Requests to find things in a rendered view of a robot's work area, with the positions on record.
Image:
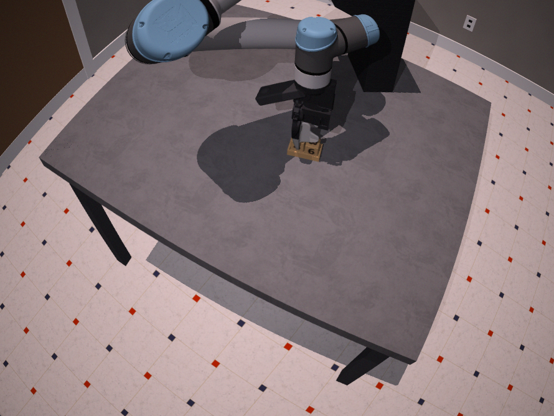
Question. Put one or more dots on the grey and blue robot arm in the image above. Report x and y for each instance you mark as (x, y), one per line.
(167, 30)

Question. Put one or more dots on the wooden calendar cube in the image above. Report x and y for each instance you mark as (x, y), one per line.
(301, 146)
(312, 148)

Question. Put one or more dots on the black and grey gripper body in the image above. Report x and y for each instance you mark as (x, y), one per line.
(319, 104)

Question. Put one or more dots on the brown rectangular tray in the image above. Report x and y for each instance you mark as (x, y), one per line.
(301, 154)

